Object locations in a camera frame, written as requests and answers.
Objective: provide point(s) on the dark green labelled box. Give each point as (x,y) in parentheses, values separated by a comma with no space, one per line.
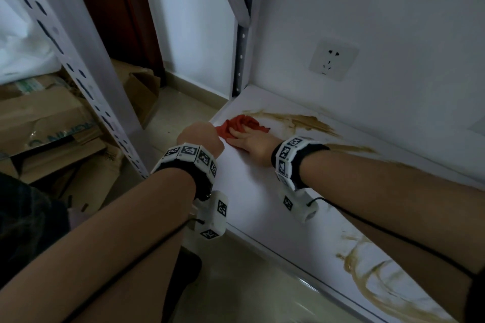
(30,228)

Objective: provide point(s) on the person's left forearm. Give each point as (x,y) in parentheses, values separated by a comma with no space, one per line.
(106,254)

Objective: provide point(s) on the white wall socket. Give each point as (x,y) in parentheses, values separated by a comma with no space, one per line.
(333,59)

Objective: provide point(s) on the black left wristband with markers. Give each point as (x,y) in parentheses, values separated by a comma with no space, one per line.
(191,165)

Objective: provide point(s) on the black right wristband with markers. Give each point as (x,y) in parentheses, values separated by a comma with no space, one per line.
(293,158)

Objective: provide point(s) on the black wristband with markers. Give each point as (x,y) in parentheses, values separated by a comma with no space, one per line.
(191,165)
(293,158)

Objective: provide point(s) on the blank white wall plate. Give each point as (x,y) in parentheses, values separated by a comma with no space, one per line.
(478,127)

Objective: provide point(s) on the red cleaning cloth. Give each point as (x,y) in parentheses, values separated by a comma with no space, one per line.
(238,124)

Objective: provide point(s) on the white metal shelf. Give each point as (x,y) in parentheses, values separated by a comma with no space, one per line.
(265,201)

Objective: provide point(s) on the white curtain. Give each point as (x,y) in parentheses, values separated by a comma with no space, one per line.
(22,54)

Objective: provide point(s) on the person's right forearm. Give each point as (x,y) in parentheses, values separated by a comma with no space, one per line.
(386,201)

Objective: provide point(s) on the person's left hand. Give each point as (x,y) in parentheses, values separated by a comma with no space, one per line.
(201,137)

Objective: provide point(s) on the person's right hand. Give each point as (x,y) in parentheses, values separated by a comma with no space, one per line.
(257,145)

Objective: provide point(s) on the pile of cardboard boxes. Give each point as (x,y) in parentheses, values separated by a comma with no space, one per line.
(45,118)

